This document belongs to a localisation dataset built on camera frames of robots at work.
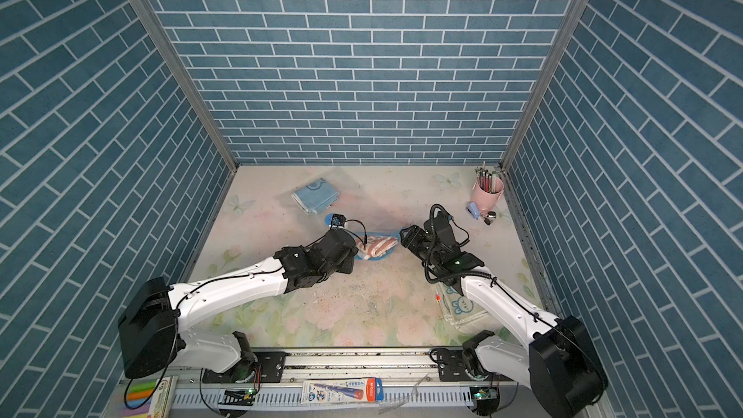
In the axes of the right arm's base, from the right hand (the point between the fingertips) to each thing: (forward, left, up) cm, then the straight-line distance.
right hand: (407, 236), depth 84 cm
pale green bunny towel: (-15, -15, -12) cm, 25 cm away
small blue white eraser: (+21, -24, -12) cm, 34 cm away
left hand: (-7, +14, -1) cm, 15 cm away
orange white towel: (-3, +9, -1) cm, 10 cm away
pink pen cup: (+21, -28, -7) cm, 36 cm away
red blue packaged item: (-38, +15, -12) cm, 42 cm away
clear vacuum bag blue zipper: (+22, +23, -12) cm, 34 cm away
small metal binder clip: (+20, -31, -13) cm, 39 cm away
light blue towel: (+22, +35, -11) cm, 43 cm away
